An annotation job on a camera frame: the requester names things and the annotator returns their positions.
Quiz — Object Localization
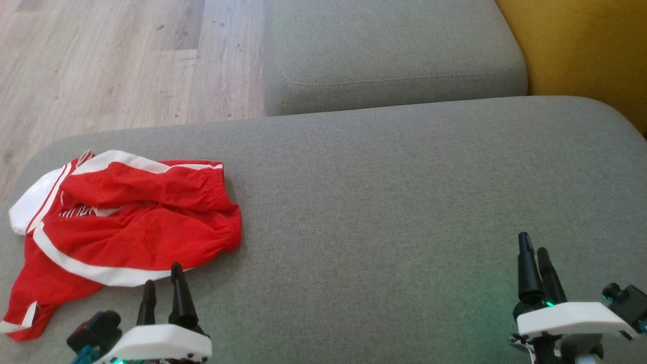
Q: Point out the large grey sofa seat cushion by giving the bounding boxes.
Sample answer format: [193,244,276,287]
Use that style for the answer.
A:
[0,96,647,364]

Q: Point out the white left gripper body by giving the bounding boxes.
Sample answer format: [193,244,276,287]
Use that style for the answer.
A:
[96,324,213,364]

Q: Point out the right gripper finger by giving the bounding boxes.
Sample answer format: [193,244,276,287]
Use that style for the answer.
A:
[537,247,568,305]
[517,232,545,305]

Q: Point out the red white basketball jersey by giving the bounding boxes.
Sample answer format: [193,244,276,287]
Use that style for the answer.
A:
[0,150,109,342]

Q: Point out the small grey sofa cushion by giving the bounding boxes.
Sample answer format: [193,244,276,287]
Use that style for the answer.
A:
[263,0,529,117]

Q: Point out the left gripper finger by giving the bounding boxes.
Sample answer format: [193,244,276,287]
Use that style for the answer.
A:
[168,262,200,329]
[136,280,157,327]

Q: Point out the red shorts with white stripe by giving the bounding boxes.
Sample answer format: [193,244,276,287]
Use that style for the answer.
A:
[33,150,242,287]

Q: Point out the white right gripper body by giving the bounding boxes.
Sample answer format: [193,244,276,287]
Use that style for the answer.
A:
[511,301,638,364]

